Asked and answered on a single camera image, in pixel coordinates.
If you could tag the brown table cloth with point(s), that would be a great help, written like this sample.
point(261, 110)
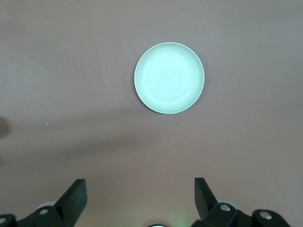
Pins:
point(71, 71)

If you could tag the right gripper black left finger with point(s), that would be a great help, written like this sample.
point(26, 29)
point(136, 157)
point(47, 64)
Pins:
point(68, 205)

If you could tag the pale green round plate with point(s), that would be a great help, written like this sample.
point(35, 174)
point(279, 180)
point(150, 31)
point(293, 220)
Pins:
point(169, 78)

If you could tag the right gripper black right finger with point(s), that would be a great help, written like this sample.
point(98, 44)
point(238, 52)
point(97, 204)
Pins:
point(208, 208)

